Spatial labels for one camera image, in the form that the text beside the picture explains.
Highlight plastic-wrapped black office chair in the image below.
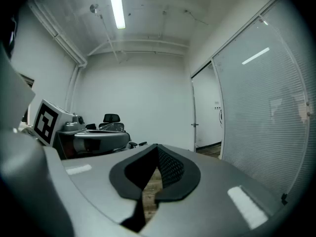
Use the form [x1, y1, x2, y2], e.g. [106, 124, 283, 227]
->
[98, 113, 148, 150]

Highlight white ceiling pipe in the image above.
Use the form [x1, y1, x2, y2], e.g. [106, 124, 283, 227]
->
[87, 39, 190, 58]

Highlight long ceiling tube light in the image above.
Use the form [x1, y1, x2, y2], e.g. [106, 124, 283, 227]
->
[107, 0, 126, 30]

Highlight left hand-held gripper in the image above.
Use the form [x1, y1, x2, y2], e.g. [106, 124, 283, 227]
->
[33, 99, 131, 160]

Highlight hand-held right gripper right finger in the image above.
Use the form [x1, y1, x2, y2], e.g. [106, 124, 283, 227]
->
[138, 144, 283, 237]

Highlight white window blinds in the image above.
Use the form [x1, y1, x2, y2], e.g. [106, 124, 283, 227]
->
[211, 0, 313, 208]

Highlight white wall pipe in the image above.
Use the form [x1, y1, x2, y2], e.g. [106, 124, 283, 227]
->
[28, 0, 88, 114]

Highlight frosted glass door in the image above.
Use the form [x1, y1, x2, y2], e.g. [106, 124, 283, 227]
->
[190, 75, 199, 153]

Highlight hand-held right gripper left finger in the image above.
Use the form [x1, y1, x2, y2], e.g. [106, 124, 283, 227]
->
[44, 143, 159, 237]

